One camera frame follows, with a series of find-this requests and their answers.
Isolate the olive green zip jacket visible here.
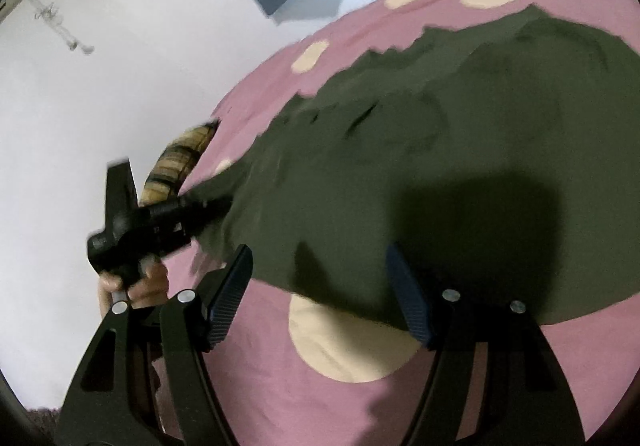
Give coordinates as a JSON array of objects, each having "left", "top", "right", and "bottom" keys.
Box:
[{"left": 178, "top": 6, "right": 640, "bottom": 330}]

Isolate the pink dotted bed sheet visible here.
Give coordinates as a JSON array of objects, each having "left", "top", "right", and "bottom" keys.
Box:
[{"left": 149, "top": 0, "right": 640, "bottom": 446}]

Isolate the striped brown pillow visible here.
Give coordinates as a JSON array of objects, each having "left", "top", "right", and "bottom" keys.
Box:
[{"left": 138, "top": 121, "right": 221, "bottom": 208}]

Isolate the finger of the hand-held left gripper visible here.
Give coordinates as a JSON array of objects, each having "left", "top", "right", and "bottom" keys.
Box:
[{"left": 172, "top": 193, "right": 233, "bottom": 239}]

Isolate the wall-mounted metal fixture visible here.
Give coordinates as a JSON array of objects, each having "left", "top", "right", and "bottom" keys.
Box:
[{"left": 0, "top": 0, "right": 96, "bottom": 56}]

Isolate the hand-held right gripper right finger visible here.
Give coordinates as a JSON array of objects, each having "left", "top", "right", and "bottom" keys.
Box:
[{"left": 386, "top": 242, "right": 586, "bottom": 446}]

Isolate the person's left hand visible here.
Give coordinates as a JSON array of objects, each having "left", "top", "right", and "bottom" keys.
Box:
[{"left": 98, "top": 260, "right": 171, "bottom": 317}]

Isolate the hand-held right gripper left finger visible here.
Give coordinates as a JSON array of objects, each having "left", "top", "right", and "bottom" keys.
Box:
[{"left": 59, "top": 244, "right": 254, "bottom": 446}]

